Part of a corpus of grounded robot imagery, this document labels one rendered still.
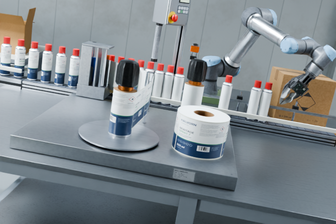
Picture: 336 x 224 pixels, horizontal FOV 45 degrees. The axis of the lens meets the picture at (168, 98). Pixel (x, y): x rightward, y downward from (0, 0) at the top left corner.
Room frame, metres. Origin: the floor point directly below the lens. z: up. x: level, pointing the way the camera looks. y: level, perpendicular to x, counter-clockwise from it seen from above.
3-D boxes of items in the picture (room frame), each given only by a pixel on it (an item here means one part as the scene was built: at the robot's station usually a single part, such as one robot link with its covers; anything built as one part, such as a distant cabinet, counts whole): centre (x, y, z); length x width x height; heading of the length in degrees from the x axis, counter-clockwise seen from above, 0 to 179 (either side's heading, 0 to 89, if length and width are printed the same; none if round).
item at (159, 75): (2.07, 0.06, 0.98); 0.05 x 0.05 x 0.20
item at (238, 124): (2.07, -0.05, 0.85); 1.65 x 0.11 x 0.05; 86
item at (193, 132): (1.48, -0.14, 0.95); 0.20 x 0.20 x 0.14
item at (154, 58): (2.18, 0.11, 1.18); 0.04 x 0.04 x 0.21
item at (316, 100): (2.31, -0.74, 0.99); 0.30 x 0.24 x 0.27; 93
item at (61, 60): (2.11, 0.59, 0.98); 0.05 x 0.05 x 0.20
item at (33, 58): (2.12, 0.74, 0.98); 0.05 x 0.05 x 0.20
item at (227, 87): (2.05, -0.29, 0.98); 0.05 x 0.05 x 0.20
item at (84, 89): (2.00, 0.38, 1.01); 0.14 x 0.13 x 0.26; 86
